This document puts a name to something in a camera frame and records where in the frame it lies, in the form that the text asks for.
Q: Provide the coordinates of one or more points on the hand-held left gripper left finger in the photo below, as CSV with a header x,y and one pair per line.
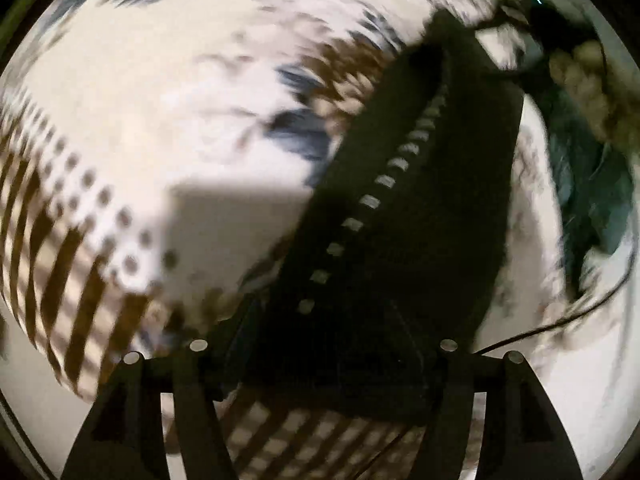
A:
x,y
200,385

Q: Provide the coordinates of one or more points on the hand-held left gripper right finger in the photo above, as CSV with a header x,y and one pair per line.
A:
x,y
452,390

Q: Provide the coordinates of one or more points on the black garment with white dashes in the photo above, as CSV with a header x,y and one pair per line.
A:
x,y
400,240

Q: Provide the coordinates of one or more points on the person's right hand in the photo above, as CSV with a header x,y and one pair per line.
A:
x,y
582,77

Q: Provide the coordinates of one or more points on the teal cloth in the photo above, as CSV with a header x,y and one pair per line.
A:
x,y
590,185

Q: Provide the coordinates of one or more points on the white printed blanket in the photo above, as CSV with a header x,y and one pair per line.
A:
x,y
150,95

